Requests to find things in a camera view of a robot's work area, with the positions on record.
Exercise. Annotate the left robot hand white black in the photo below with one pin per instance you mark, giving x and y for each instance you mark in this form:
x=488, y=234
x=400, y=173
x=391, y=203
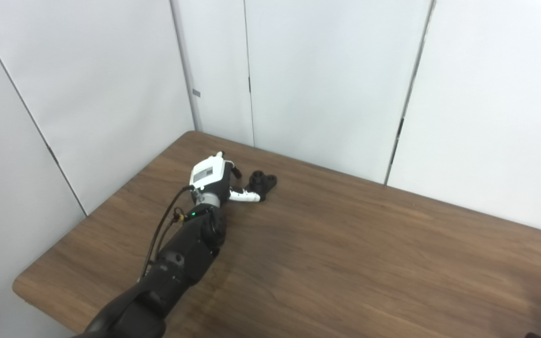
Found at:
x=209, y=176

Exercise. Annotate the black flanged holder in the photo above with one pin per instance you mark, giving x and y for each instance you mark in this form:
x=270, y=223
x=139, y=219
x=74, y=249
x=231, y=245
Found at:
x=262, y=183

